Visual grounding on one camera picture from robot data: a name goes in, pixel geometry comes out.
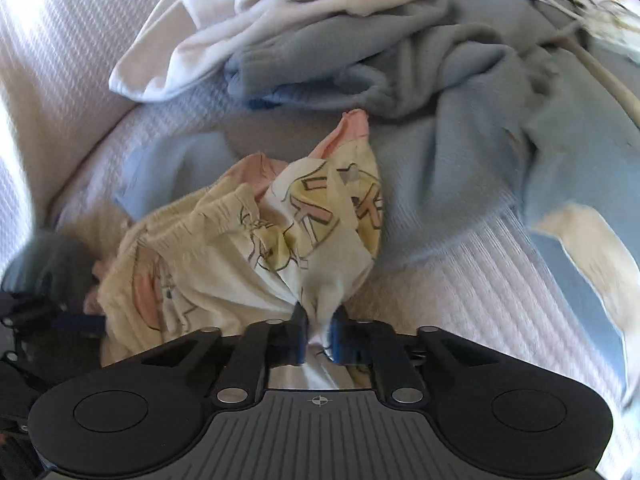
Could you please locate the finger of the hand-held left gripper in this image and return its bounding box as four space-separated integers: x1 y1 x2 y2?
50 313 108 338

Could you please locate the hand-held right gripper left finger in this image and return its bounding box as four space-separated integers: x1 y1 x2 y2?
137 305 308 406

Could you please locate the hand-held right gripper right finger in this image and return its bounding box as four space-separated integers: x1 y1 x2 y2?
330 305 493 406

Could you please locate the cartoon print cream pajama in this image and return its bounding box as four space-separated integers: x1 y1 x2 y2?
97 110 386 391

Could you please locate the blue ribbed knit garment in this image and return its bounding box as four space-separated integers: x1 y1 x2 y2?
222 55 301 111

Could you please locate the white fleece garment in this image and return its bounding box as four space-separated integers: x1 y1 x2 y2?
109 0 438 103

